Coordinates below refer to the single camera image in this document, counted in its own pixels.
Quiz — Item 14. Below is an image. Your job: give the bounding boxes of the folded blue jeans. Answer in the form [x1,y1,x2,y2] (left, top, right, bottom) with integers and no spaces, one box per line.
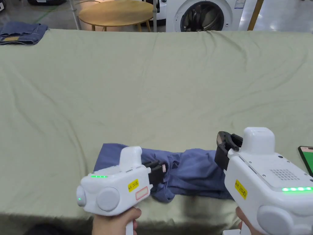
[0,21,49,46]

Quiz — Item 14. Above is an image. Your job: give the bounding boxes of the white washing machine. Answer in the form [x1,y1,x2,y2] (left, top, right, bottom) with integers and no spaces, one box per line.
[165,0,248,32]

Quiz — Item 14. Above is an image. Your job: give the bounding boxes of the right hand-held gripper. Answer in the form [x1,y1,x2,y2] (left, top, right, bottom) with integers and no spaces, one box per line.
[214,127,313,235]

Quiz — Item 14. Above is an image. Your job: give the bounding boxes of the wooden post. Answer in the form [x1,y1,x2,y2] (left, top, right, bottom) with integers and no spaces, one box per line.
[247,0,264,31]

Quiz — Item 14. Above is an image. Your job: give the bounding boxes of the person's left hand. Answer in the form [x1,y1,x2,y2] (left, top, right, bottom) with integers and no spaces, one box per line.
[93,207,142,235]

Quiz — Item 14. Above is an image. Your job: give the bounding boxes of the person's right hand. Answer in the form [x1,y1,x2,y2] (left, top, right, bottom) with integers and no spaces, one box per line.
[235,206,249,230]

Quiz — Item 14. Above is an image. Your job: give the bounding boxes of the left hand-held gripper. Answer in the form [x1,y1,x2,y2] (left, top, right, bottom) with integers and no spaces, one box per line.
[76,146,167,235]

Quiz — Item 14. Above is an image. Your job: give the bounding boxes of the blue shirt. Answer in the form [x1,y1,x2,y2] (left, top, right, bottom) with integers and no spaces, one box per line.
[94,143,236,204]

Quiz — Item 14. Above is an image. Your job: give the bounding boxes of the round wooden table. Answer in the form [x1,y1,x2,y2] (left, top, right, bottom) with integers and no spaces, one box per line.
[78,0,155,32]

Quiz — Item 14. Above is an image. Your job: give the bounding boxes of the bed with pale green sheet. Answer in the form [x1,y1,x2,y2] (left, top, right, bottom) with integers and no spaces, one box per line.
[0,28,313,235]

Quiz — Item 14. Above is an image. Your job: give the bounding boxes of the black smartphone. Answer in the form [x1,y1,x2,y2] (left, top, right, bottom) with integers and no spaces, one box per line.
[297,146,313,177]

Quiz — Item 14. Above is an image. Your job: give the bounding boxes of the grey metal pole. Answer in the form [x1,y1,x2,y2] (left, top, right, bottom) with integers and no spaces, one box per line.
[69,0,81,30]

